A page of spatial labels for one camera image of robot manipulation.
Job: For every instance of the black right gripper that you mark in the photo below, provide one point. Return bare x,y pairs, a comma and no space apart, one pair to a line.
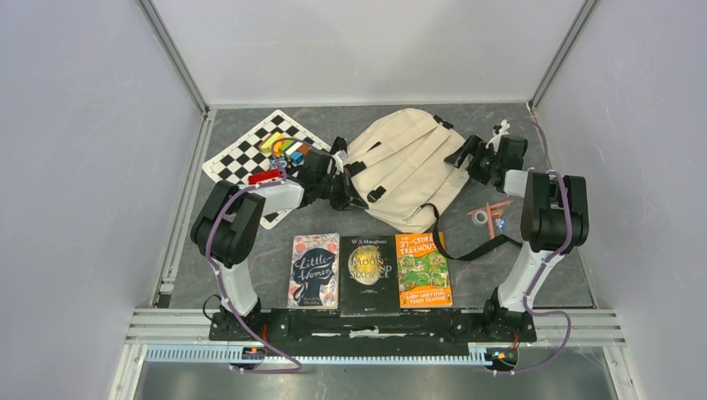
474,147

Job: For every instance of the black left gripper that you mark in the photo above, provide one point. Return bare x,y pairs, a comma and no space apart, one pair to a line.
348,199

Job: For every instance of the beige canvas backpack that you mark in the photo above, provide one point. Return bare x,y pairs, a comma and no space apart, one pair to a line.
405,169

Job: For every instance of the Little Women book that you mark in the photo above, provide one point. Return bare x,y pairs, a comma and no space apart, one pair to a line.
314,272

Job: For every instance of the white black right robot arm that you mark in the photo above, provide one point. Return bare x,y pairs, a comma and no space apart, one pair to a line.
554,216

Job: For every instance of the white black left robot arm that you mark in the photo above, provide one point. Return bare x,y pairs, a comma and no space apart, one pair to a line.
227,225

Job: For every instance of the blue cube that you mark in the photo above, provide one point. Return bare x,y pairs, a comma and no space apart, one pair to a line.
296,158

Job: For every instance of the brown block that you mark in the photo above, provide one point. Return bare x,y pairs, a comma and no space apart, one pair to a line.
303,149

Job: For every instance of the salmon pencil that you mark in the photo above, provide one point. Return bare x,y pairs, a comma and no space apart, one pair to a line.
493,206
490,221

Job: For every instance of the red plastic block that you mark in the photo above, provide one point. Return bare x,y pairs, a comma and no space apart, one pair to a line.
268,176

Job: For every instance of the orange block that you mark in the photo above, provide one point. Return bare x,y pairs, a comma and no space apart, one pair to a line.
277,147

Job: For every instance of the clear tape roll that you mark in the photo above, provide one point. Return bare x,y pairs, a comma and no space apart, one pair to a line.
480,218

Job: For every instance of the green yellow block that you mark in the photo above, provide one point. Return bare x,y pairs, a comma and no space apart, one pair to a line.
266,145

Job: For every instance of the black white chessboard mat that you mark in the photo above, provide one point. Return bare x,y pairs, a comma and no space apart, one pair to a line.
240,159

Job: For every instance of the black Moon and Sixpence book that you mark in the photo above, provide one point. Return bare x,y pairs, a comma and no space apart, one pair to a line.
368,277

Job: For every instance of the orange Treehouse book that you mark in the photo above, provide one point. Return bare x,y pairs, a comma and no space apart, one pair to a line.
423,272

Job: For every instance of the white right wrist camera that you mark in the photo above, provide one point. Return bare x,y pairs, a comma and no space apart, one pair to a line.
501,128

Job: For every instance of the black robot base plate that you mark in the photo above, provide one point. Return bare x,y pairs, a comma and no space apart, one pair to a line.
326,333

